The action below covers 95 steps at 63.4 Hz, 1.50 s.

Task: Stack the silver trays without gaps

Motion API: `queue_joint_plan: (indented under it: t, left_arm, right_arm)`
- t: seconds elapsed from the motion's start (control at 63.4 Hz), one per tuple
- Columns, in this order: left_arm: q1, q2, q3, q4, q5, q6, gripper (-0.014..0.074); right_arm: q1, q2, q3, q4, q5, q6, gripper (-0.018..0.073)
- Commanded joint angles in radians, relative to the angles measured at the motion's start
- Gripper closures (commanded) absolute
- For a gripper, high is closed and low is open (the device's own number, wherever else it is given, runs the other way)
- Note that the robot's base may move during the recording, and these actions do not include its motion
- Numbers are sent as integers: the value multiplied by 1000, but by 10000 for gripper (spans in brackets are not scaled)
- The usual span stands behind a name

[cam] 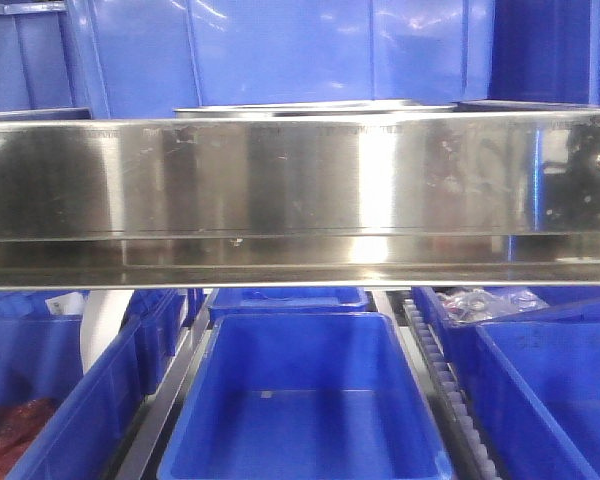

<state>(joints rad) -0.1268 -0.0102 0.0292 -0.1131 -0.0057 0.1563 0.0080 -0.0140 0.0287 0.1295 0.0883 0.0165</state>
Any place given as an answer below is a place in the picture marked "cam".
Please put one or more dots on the silver metal tray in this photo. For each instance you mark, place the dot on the silver metal tray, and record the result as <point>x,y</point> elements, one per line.
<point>321,108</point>

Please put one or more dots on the blue bin behind centre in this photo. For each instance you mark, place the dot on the blue bin behind centre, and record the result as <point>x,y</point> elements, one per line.
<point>313,299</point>

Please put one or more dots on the blue bin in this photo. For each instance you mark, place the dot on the blue bin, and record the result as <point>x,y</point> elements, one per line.
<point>538,394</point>
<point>160,315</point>
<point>313,299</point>
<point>40,359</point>
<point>458,340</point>
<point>305,396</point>

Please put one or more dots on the blue bin lower centre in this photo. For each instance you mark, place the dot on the blue bin lower centre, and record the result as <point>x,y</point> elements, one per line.
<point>305,396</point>

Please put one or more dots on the blue bin behind left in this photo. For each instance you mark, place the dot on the blue bin behind left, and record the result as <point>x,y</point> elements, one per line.
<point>160,315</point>

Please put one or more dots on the blue bin behind right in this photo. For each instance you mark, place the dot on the blue bin behind right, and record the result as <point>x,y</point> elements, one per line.
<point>458,340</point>

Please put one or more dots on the bagged metal parts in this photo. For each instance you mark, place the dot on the bagged metal parts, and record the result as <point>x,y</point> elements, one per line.
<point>469,306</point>

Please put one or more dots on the large blue crate upper centre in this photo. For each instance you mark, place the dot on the large blue crate upper centre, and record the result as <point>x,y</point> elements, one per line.
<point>144,59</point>

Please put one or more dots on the white roller track right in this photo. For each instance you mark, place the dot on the white roller track right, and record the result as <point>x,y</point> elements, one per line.
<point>465,444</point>

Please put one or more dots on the blue bin lower right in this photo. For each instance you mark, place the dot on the blue bin lower right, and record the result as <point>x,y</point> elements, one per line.
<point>538,394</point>

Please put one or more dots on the blue bin lower left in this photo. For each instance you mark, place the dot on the blue bin lower left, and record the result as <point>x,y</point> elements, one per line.
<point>40,359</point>

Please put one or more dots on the blue crate upper right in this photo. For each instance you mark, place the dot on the blue crate upper right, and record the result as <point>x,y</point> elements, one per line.
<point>546,51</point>

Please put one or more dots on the blue crate upper left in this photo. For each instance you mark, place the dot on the blue crate upper left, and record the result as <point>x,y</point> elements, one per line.
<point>39,62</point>

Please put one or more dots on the red mesh material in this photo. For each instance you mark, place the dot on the red mesh material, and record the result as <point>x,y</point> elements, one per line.
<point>19,426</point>

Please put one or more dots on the stainless steel shelf front rail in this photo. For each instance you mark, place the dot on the stainless steel shelf front rail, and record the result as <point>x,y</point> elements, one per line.
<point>478,195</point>

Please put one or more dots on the metal divider rail left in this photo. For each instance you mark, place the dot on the metal divider rail left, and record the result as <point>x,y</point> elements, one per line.
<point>141,450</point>

